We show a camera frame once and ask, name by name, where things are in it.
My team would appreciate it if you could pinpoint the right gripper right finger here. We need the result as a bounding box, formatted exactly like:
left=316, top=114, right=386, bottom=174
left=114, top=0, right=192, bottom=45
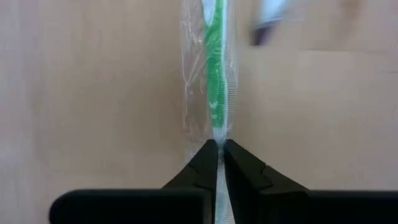
left=223, top=138, right=398, bottom=224

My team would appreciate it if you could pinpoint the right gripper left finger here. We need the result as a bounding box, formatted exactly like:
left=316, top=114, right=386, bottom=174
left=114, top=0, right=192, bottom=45
left=49, top=139, right=220, bottom=224

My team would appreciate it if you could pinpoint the green toothbrush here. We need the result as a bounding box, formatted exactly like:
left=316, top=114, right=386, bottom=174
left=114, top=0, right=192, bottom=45
left=179, top=0, right=239, bottom=224

